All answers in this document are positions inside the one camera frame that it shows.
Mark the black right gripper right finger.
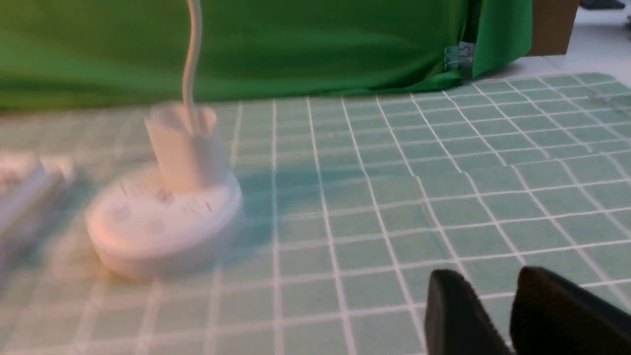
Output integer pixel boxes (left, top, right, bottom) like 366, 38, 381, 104
510, 266, 631, 355

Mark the green backdrop cloth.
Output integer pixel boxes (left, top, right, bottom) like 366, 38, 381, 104
0, 0, 533, 111

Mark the green checkered tablecloth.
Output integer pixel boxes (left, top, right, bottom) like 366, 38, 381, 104
1, 73, 630, 355

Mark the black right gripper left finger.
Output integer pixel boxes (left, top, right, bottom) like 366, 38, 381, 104
424, 269, 512, 355

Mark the white desk lamp with base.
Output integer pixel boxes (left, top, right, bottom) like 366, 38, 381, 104
86, 0, 245, 279

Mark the brown cardboard box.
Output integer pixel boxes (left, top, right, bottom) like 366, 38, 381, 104
526, 0, 580, 57

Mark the top white book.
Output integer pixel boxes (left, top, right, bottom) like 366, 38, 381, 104
0, 150, 76, 262

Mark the metal binder clip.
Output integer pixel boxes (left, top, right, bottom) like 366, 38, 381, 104
443, 42, 476, 71

